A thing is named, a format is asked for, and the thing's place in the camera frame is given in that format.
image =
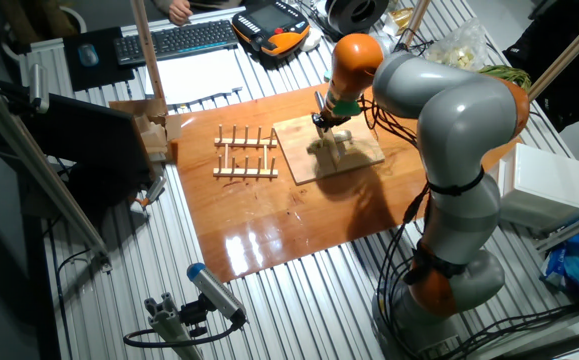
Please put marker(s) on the short aluminium profile stand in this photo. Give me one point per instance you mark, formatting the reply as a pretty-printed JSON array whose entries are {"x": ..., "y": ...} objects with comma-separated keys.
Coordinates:
[{"x": 169, "y": 325}]

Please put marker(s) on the black mouse pad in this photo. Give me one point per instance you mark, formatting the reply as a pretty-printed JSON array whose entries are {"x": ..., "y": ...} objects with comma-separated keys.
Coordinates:
[{"x": 104, "y": 75}]

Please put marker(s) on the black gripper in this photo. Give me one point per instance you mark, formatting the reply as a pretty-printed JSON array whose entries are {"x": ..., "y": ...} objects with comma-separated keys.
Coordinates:
[{"x": 334, "y": 120}]

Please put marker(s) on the orange and black teach pendant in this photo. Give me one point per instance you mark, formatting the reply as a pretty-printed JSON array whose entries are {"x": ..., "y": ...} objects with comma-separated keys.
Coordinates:
[{"x": 271, "y": 25}]

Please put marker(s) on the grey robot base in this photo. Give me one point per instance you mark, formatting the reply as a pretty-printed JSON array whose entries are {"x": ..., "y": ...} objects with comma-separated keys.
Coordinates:
[{"x": 419, "y": 340}]

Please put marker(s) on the long aluminium frame bar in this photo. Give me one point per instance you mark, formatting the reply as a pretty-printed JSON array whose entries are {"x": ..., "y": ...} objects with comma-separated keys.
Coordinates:
[{"x": 34, "y": 165}]

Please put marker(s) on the aluminium profile bar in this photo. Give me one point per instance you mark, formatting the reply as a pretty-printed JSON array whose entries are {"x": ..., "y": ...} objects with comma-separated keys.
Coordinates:
[{"x": 574, "y": 227}]

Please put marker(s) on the white scallion stalk piece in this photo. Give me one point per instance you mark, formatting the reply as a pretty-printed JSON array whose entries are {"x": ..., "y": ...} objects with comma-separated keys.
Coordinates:
[{"x": 344, "y": 136}]

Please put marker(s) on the yellow snack packet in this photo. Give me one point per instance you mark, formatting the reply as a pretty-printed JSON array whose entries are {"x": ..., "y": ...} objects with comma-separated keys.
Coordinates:
[{"x": 398, "y": 19}]

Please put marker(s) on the silver camera with blue end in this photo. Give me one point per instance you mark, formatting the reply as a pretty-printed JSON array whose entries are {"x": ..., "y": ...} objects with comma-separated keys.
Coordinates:
[{"x": 216, "y": 292}]

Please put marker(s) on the white foam box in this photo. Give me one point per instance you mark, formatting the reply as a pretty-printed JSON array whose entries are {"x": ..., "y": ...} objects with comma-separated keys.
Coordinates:
[{"x": 544, "y": 185}]

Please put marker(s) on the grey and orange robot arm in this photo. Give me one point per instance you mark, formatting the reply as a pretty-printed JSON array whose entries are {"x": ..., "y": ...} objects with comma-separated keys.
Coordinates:
[{"x": 461, "y": 117}]

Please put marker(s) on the black monitor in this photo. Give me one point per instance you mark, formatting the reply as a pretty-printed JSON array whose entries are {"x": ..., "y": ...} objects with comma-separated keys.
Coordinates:
[{"x": 89, "y": 140}]

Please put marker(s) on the light wooden cutting board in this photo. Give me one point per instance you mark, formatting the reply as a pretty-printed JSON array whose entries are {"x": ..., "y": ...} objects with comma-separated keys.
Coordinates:
[{"x": 294, "y": 147}]

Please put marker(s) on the cut white scallion piece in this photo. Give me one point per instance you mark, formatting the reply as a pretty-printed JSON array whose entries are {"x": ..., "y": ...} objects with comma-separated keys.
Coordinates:
[{"x": 315, "y": 146}]

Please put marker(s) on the small teal object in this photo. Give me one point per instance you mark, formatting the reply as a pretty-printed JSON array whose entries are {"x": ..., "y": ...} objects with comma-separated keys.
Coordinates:
[{"x": 326, "y": 75}]

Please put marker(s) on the clear bag of chopped scallions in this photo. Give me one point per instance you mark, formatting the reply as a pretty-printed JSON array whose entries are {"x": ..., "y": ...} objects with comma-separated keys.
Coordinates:
[{"x": 461, "y": 47}]

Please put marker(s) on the green wrist adapter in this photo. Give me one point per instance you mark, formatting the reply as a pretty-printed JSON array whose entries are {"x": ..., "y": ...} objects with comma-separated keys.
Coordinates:
[{"x": 347, "y": 108}]

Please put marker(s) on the black computer keyboard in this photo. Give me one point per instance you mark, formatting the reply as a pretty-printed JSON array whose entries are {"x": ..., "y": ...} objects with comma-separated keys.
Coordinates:
[{"x": 176, "y": 42}]

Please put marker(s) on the wooden peg rack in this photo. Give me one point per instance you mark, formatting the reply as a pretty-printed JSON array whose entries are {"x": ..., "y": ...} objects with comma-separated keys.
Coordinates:
[{"x": 244, "y": 171}]

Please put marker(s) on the brown cardboard box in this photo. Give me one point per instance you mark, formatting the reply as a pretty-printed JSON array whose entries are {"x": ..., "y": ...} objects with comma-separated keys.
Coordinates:
[{"x": 154, "y": 130}]

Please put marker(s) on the black filament spool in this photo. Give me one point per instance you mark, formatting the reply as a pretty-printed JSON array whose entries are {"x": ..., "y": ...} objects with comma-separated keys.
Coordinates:
[{"x": 356, "y": 14}]

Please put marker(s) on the beige sleeved forearm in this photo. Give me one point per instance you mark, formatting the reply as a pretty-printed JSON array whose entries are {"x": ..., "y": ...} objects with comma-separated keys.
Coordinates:
[{"x": 161, "y": 4}]

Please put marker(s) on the grey computer mouse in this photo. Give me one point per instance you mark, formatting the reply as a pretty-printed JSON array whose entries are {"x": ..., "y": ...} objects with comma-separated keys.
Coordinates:
[{"x": 88, "y": 55}]

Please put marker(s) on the glossy brown wooden board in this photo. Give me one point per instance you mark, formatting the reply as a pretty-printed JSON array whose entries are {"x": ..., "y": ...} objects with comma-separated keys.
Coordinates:
[{"x": 249, "y": 220}]

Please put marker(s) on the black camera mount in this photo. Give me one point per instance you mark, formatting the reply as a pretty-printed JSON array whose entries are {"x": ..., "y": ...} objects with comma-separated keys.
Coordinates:
[{"x": 194, "y": 315}]

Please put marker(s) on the green scallion bunch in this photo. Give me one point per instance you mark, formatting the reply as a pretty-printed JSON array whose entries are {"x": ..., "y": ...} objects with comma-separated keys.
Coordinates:
[{"x": 511, "y": 75}]

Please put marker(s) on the person's bare hand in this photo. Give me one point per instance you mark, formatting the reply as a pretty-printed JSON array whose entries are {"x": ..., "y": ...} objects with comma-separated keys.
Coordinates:
[{"x": 180, "y": 12}]

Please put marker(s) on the small white rounded object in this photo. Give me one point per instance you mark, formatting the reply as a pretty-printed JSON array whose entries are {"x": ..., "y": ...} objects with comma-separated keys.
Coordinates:
[{"x": 311, "y": 40}]

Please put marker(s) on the clamp with orange tip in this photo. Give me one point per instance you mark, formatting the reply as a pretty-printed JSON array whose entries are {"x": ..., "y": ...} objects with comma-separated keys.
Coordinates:
[{"x": 151, "y": 192}]

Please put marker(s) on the wooden frame post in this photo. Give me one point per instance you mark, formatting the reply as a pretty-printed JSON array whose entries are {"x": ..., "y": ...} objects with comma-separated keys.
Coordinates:
[
  {"x": 415, "y": 22},
  {"x": 574, "y": 47},
  {"x": 146, "y": 50}
]

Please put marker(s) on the white paper sheet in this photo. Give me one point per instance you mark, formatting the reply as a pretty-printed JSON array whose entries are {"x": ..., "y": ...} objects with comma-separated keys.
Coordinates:
[{"x": 194, "y": 75}]

